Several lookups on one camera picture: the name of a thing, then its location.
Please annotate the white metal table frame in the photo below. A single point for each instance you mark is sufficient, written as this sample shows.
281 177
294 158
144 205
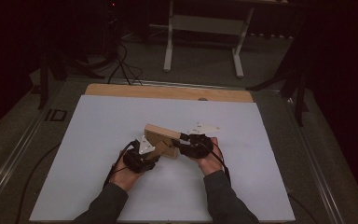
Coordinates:
208 25

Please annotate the person's left hand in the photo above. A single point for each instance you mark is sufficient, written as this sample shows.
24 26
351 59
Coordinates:
122 177

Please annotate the black metal stand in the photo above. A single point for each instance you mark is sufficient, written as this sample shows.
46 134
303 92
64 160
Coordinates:
44 87
300 99

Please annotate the black rectangular bracket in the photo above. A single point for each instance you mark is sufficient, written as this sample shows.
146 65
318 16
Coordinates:
56 115

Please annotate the metal floor rail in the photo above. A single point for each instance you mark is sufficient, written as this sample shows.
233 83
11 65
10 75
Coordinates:
318 174
9 161

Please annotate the person's right hand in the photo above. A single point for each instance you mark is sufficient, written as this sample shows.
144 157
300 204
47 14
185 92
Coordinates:
211 163

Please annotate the large white sheet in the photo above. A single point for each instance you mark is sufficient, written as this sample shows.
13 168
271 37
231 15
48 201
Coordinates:
105 124

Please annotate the dark rack with red light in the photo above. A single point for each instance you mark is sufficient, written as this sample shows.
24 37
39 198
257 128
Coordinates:
112 18

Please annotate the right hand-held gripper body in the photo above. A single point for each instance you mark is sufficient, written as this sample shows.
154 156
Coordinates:
199 146

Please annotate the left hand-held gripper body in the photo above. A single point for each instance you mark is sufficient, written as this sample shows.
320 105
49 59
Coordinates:
136 161

